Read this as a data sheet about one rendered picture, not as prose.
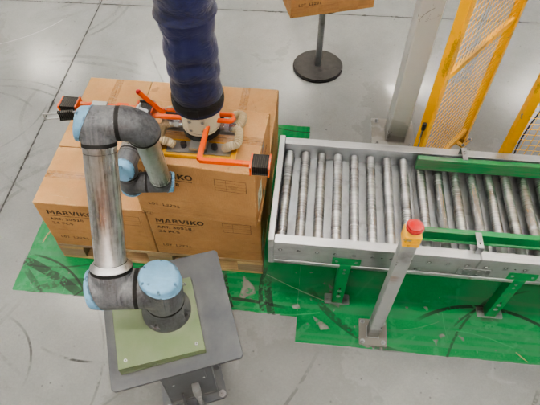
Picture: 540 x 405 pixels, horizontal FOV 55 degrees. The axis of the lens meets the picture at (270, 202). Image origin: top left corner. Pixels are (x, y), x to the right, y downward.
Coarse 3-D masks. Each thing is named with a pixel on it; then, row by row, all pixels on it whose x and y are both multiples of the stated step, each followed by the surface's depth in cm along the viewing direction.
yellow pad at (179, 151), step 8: (176, 144) 233; (184, 144) 229; (208, 144) 233; (216, 144) 229; (168, 152) 231; (176, 152) 230; (184, 152) 230; (192, 152) 230; (208, 152) 230; (216, 152) 230; (232, 152) 230
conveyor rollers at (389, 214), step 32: (288, 160) 283; (320, 160) 283; (352, 160) 283; (384, 160) 284; (288, 192) 270; (320, 192) 270; (352, 192) 270; (384, 192) 271; (512, 192) 270; (320, 224) 257; (352, 224) 258; (480, 224) 257; (512, 224) 258
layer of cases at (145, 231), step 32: (96, 96) 315; (128, 96) 315; (160, 96) 315; (224, 96) 315; (256, 96) 315; (64, 160) 284; (64, 192) 270; (64, 224) 281; (128, 224) 275; (160, 224) 271; (192, 224) 268; (224, 224) 265; (224, 256) 291; (256, 256) 288
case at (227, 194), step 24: (264, 120) 246; (264, 144) 245; (144, 168) 234; (168, 168) 231; (192, 168) 228; (216, 168) 228; (240, 168) 228; (192, 192) 243; (216, 192) 240; (240, 192) 237; (192, 216) 260; (216, 216) 256; (240, 216) 252
